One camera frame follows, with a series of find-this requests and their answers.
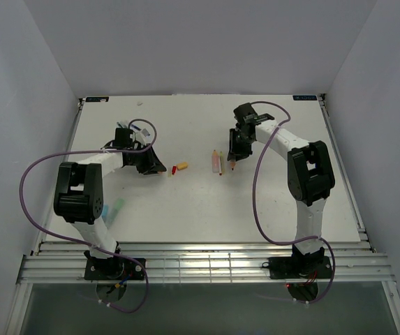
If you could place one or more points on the left blue corner label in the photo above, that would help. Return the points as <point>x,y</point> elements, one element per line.
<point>97,99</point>

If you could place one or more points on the green highlighter pen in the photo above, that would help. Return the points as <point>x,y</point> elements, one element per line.
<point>115,209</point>

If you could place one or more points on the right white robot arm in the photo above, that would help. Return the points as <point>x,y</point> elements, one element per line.
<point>310,179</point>

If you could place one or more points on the blue corner label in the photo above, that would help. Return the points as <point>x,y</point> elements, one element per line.
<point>304,97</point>
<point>97,99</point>

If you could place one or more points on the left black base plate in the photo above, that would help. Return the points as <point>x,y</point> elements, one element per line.
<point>112,269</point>

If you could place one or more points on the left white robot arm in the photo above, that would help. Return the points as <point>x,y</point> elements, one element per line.
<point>78,196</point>

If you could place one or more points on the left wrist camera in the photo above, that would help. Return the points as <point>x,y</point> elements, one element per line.
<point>123,138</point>

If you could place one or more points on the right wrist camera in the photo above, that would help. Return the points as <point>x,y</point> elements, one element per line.
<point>244,111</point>

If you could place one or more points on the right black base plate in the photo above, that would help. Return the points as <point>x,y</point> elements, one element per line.
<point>286,268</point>

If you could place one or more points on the yellow-orange pen cap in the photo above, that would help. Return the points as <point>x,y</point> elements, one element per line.
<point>182,166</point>

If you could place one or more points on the pink pencil-shaped pen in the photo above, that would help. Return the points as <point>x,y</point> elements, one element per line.
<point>215,162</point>

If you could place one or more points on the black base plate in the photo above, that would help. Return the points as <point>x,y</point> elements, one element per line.
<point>286,268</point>
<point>112,269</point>

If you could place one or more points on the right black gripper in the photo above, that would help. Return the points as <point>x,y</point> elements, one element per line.
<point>240,153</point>

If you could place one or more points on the right blue corner label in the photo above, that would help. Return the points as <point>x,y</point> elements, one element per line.
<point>304,97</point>

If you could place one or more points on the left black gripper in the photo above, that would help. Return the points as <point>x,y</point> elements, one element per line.
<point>152,165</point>

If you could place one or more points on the aluminium rail frame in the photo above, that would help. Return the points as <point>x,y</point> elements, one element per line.
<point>206,233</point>

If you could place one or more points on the blue pens cluster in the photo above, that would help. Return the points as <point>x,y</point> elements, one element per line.
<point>125,124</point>

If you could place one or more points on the light blue highlighter pen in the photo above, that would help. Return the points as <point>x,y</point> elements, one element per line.
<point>104,213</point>

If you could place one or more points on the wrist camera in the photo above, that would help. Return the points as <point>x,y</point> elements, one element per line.
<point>244,111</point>
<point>123,138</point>

